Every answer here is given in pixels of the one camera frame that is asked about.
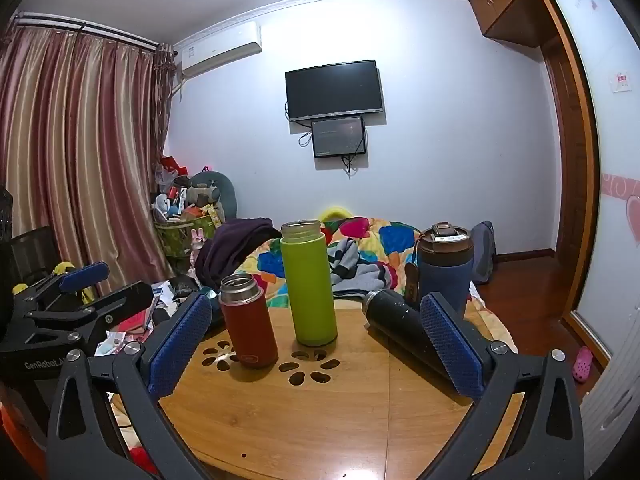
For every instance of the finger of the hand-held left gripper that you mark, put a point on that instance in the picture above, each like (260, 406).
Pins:
(82, 275)
(120, 302)

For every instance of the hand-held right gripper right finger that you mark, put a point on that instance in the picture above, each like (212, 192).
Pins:
(450, 345)

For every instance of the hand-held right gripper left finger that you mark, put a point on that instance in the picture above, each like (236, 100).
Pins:
(180, 345)

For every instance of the black thermos cup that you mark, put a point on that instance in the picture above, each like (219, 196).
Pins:
(400, 325)

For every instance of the red thermos cup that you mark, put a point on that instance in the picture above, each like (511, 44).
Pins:
(248, 330)

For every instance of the blue tumbler cup brown lid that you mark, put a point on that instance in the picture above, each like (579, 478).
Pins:
(445, 270)

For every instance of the green thermos cup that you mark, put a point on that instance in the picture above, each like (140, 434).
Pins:
(312, 290)

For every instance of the scattered papers pile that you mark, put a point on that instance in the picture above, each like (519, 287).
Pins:
(137, 325)

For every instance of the black mesh chair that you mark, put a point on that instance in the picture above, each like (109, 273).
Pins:
(32, 255)

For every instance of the green basket of toys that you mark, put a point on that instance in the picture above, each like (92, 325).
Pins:
(175, 240)

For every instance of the pink bunny toy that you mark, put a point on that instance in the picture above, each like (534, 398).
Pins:
(197, 247)

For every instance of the grey backpack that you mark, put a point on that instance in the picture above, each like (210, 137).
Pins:
(484, 252)

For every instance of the dark purple cloth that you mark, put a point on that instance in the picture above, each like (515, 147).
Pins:
(235, 245)

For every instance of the colourful printed blanket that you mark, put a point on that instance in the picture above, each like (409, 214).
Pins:
(395, 237)

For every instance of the grey striped cloth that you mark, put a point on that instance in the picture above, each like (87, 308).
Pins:
(355, 270)

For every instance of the pink striped curtain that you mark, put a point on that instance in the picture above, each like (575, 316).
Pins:
(75, 150)

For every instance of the pink slipper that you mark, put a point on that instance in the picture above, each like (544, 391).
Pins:
(583, 364)

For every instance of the dark curtain rod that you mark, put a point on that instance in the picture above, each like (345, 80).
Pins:
(100, 32)

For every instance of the white sliding wardrobe door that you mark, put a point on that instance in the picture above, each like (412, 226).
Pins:
(610, 160)

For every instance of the white air conditioner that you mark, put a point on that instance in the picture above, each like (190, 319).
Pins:
(220, 50)

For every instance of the red white door sticker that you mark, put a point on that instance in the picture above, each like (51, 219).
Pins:
(621, 80)

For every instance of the wooden overhead cabinet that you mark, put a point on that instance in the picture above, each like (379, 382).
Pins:
(505, 0)

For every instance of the small black wall monitor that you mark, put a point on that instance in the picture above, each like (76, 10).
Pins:
(339, 136)

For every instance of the black wall television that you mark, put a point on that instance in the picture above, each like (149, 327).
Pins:
(334, 90)

